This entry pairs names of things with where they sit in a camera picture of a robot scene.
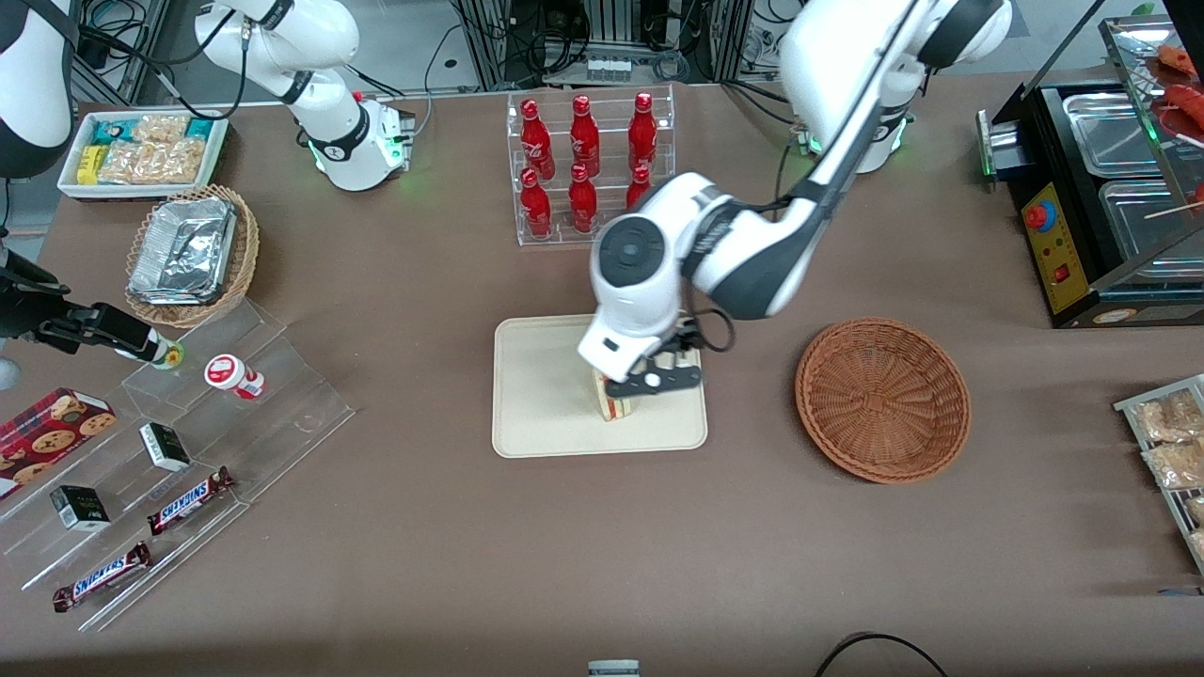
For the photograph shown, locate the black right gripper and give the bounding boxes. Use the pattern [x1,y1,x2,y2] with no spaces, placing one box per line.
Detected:
[0,249,163,366]

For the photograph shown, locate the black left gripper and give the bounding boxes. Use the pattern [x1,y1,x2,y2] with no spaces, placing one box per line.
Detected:
[657,322,705,373]

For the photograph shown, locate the triangular sandwich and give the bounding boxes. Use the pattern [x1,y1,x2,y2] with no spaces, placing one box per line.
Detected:
[593,370,643,422]

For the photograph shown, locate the beige plastic tray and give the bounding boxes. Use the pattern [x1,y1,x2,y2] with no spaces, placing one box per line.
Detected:
[492,309,708,460]

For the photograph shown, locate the oval tan wicker basket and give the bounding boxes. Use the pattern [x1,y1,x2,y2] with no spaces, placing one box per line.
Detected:
[124,183,261,329]

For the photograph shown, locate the round brown wicker basket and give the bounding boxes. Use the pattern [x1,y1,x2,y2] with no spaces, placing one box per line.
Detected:
[795,317,972,485]

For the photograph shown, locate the tray of packaged crackers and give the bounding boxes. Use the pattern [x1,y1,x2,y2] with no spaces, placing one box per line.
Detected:
[1113,374,1204,575]

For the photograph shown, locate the red tartan cookie box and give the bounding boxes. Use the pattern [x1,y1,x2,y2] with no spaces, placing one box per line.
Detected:
[0,387,118,500]

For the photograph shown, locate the stacked aluminium foil containers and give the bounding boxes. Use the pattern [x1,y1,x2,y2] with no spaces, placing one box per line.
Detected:
[128,196,238,307]

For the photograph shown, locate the small black box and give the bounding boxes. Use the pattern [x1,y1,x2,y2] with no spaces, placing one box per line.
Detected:
[49,485,112,533]
[139,422,193,473]

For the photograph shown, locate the red lid yogurt cup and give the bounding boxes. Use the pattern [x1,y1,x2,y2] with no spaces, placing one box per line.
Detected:
[204,354,266,401]

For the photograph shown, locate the white rectangular snack bin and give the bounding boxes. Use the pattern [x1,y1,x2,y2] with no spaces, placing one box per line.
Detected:
[56,110,230,202]

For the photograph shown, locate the clear acrylic bottle rack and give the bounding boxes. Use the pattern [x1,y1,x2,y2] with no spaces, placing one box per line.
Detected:
[506,83,676,248]

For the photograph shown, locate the Snickers chocolate bar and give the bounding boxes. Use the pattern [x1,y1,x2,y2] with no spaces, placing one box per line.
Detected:
[52,541,153,614]
[146,466,236,537]

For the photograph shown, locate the clear acrylic step shelf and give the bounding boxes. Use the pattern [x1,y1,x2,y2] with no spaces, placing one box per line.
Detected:
[0,299,356,633]

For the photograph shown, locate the black hot food warmer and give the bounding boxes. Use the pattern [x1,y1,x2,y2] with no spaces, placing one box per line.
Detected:
[976,14,1204,330]

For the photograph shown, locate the steel food pan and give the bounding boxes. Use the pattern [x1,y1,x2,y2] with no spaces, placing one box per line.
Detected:
[1063,91,1154,177]
[1099,179,1204,283]

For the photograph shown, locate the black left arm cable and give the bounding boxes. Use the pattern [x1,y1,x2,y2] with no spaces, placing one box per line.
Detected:
[694,308,737,355]

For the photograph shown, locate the black table cable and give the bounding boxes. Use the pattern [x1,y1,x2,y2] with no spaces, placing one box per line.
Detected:
[814,633,951,677]

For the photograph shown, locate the aluminium frame rack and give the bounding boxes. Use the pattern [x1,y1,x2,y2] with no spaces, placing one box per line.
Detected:
[451,0,753,91]

